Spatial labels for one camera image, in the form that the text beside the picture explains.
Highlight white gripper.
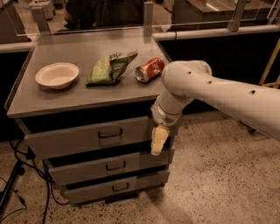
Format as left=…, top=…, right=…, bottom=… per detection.
left=150, top=99, right=182, bottom=156

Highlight grey top drawer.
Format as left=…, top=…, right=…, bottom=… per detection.
left=25, top=116, right=156, bottom=159

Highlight grey drawer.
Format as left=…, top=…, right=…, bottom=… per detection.
left=25, top=116, right=156, bottom=159
left=65, top=170, right=169, bottom=205
left=45, top=142, right=173, bottom=186

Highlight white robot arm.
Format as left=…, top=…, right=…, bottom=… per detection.
left=151, top=60, right=280, bottom=156

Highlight grey drawer cabinet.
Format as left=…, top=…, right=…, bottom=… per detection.
left=6, top=29, right=169, bottom=200

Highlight grey middle drawer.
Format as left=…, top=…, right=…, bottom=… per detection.
left=45, top=142, right=173, bottom=186

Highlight grey bottom drawer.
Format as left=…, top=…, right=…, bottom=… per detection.
left=65, top=170, right=169, bottom=205

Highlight red soda can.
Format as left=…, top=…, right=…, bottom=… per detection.
left=135, top=57, right=165, bottom=83

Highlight green chip bag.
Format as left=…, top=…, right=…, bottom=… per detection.
left=86, top=51, right=138, bottom=86

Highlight white paper bowl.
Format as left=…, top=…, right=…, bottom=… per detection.
left=35, top=62, right=80, bottom=89

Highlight grey metal counter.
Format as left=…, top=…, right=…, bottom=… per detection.
left=171, top=0, right=272, bottom=31

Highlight person in dark clothes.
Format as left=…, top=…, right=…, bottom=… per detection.
left=64, top=0, right=144, bottom=29

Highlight black tripod leg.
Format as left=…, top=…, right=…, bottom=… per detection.
left=0, top=161, right=24, bottom=214

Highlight white railing bar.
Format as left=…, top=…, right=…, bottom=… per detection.
left=0, top=24, right=280, bottom=53

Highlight black floor cables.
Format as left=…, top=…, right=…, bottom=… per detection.
left=0, top=138, right=69, bottom=224

